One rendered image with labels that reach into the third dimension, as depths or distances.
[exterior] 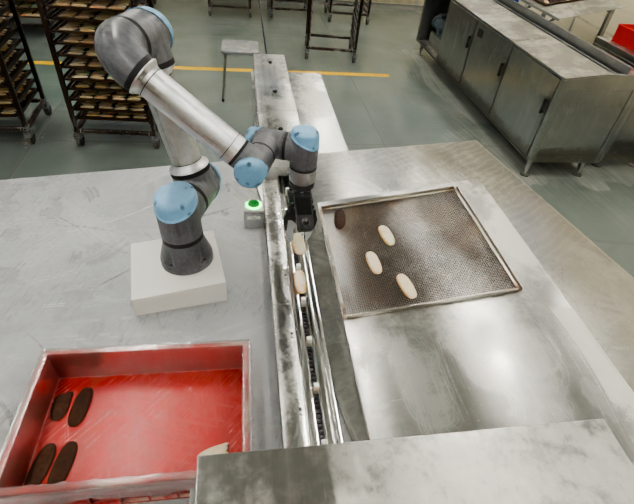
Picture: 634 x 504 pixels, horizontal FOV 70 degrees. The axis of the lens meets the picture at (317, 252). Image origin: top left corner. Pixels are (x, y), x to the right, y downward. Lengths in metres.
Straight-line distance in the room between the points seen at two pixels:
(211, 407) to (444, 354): 0.58
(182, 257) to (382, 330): 0.59
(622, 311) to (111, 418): 1.51
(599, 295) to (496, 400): 0.72
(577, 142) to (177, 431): 3.60
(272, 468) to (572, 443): 0.37
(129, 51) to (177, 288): 0.60
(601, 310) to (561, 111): 2.37
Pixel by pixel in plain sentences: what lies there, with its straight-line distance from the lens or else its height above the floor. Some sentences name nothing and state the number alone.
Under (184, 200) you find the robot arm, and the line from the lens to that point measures 1.24.
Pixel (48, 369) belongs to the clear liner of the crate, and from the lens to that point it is 1.22.
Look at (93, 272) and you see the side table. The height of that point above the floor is 0.82.
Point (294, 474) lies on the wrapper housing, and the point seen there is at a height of 1.30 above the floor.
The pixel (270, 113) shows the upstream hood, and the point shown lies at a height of 0.92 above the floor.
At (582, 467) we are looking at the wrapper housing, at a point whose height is 1.30.
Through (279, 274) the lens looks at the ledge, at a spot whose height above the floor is 0.86.
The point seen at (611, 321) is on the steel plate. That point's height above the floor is 0.82.
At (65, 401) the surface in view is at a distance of 1.24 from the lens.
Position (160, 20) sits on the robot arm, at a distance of 1.27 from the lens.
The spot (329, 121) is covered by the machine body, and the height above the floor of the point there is 0.82.
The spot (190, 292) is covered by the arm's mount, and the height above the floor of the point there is 0.88.
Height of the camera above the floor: 1.82
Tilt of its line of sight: 41 degrees down
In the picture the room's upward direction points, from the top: 7 degrees clockwise
